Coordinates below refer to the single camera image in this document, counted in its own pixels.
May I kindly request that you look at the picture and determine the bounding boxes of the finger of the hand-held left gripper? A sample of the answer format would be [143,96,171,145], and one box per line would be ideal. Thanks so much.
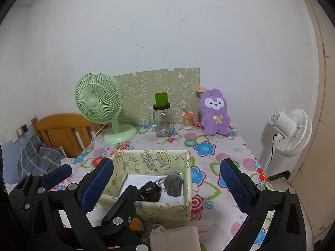
[94,185,151,251]
[7,164,73,215]

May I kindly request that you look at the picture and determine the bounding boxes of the white fan cable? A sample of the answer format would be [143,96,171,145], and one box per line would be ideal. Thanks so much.
[91,124,110,139]

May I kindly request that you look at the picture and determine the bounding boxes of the white cord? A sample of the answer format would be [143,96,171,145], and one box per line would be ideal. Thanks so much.
[156,177,168,192]

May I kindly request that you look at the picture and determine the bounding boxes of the cotton swab jar orange lid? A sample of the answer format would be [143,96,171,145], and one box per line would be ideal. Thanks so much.
[181,108,196,130]

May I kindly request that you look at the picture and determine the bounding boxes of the wooden chair back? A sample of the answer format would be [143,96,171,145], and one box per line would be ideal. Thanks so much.
[31,113,104,159]

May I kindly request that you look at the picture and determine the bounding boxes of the green plastic cup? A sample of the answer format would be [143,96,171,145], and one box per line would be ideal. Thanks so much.
[154,92,168,106]

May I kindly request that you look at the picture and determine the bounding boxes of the beige wardrobe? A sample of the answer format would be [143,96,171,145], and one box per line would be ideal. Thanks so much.
[288,0,335,199]

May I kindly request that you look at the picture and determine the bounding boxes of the black plastic bag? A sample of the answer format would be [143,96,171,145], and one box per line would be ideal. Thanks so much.
[136,180,162,202]

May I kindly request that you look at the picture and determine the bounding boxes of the glass mug jar with lid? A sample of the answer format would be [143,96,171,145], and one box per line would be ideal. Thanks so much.
[149,105,173,138]

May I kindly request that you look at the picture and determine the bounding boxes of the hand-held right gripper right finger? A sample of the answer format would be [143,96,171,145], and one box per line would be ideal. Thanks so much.
[219,158,307,251]

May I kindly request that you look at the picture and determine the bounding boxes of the purple plush rabbit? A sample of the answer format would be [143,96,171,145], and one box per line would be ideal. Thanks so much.
[195,86,231,136]

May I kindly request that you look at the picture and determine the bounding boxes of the black fan cable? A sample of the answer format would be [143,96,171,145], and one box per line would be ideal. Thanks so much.
[268,133,279,168]

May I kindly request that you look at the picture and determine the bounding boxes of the grey plaid pillow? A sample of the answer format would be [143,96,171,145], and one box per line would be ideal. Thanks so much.
[17,134,70,174]

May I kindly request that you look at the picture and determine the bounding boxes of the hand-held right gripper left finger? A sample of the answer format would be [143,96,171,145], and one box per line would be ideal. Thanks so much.
[33,158,115,251]

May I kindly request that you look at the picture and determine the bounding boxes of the wall socket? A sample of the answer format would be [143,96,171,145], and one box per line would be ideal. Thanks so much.
[16,124,29,138]

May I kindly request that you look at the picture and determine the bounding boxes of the white cloth pouch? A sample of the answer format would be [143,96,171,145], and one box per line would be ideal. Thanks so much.
[150,225,201,251]

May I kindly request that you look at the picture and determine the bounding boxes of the green cartoon print board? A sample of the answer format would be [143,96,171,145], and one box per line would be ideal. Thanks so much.
[112,67,201,126]

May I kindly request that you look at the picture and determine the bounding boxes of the cartoon print fabric storage box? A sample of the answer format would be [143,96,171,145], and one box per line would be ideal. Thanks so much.
[97,149,193,221]

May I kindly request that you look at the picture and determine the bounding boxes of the white standing fan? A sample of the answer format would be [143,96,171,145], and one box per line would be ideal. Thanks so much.
[269,108,313,159]

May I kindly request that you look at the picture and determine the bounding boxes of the green desk fan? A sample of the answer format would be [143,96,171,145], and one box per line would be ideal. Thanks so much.
[75,73,137,144]

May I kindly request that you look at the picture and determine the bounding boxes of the grey cloth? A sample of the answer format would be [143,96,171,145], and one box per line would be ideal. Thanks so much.
[164,173,184,198]

